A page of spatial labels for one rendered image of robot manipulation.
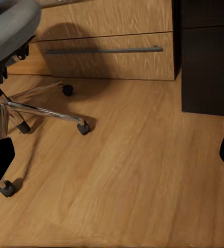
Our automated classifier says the swivel chair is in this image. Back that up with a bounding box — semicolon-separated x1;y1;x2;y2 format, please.
0;0;91;198

